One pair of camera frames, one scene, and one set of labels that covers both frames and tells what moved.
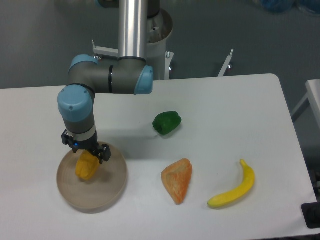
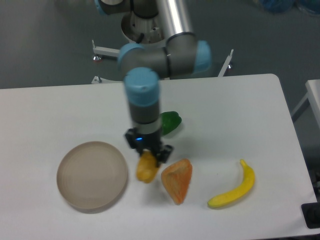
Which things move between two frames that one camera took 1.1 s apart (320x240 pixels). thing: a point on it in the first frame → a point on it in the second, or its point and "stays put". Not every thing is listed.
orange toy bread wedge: (177, 178) stays put
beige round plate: (105, 188) stays put
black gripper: (103, 152) → (150, 141)
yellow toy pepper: (86, 165) → (146, 168)
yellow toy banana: (237, 194) stays put
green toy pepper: (166, 122) stays put
